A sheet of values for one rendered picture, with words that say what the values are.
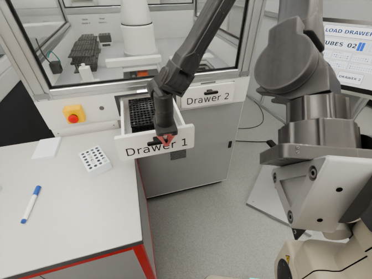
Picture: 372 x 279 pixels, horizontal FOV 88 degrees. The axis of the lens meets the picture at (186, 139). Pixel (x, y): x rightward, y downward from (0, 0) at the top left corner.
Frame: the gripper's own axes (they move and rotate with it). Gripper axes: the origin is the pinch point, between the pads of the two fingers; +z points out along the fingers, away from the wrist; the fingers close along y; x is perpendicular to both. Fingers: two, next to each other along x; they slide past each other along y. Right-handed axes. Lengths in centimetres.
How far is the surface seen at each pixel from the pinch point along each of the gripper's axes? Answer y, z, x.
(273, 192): 14, 84, -85
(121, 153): 2.8, 4.3, 16.3
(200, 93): 33.2, 0.5, -23.9
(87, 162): 8.3, 11.4, 30.5
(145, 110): 23.1, 0.5, 5.1
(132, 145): 2.9, 1.2, 11.8
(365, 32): 20, -28, -93
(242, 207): 11, 89, -57
